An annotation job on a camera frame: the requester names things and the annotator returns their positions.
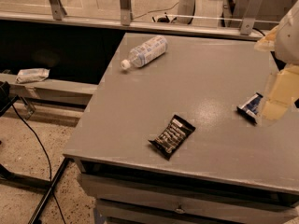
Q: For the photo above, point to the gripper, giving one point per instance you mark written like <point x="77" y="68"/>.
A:
<point x="288" y="37"/>

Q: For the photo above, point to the black rxbar chocolate wrapper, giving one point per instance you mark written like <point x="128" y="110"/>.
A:
<point x="173" y="136"/>

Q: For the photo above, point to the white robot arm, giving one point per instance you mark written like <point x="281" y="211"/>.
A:
<point x="290" y="20"/>

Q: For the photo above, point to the blue snack bar wrapper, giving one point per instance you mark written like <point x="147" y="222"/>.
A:
<point x="249" y="110"/>

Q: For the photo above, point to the clear plastic water bottle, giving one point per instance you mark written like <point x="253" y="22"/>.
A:
<point x="145" y="53"/>

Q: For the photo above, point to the grey cabinet drawer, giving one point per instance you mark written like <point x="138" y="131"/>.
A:
<point x="153" y="204"/>

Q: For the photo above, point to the grey metal shelf beam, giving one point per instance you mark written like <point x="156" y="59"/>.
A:
<point x="60" y="91"/>

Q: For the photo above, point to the white crumpled packet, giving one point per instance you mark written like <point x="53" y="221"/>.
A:
<point x="32" y="75"/>

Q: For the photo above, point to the black tripod leg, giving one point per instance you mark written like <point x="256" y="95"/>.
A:
<point x="35" y="218"/>

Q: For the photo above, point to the black device at left edge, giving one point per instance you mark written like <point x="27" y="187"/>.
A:
<point x="6" y="100"/>

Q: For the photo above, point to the right metal railing bracket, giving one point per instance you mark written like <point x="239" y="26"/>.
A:
<point x="249" y="17"/>

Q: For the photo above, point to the metal railing bracket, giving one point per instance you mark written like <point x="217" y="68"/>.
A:
<point x="249" y="17"/>
<point x="126" y="12"/>
<point x="57" y="9"/>

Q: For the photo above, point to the middle metal railing bracket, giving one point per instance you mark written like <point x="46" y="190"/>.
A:
<point x="126" y="12"/>

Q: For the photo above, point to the left metal railing bracket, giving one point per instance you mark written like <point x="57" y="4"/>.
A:
<point x="57" y="9"/>

